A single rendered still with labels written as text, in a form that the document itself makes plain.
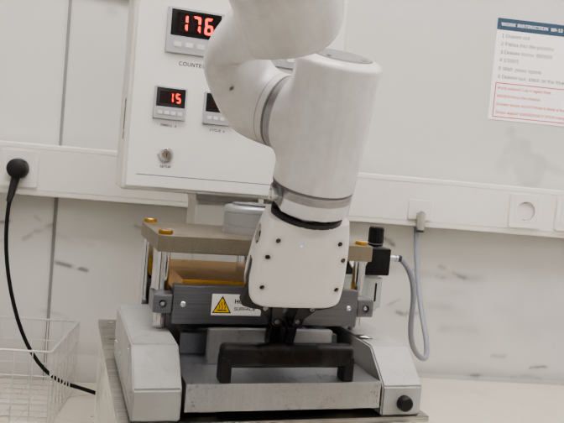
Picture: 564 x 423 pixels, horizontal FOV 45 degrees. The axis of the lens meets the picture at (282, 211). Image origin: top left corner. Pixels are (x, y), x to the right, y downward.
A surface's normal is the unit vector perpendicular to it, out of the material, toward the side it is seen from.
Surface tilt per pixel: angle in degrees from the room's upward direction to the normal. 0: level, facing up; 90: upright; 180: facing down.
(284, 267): 110
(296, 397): 90
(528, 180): 90
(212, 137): 90
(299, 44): 145
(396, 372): 40
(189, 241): 90
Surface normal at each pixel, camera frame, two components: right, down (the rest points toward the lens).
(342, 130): 0.26, 0.41
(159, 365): 0.26, -0.71
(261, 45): -0.50, 0.81
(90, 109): 0.11, 0.06
